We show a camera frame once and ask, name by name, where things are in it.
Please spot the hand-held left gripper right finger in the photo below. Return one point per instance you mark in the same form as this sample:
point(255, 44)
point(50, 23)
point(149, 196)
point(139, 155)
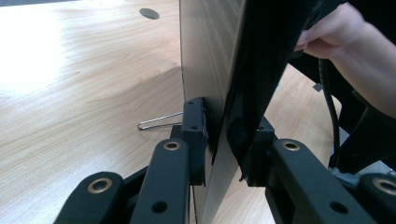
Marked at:
point(280, 174)

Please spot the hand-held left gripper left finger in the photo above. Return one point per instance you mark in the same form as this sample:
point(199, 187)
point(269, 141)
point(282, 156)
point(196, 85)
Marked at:
point(193, 140)

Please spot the panda picture board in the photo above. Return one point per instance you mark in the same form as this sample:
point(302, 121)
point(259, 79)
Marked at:
point(208, 46)

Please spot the dark round table hole cap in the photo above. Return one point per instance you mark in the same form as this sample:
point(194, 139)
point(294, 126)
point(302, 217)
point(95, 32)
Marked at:
point(149, 13)

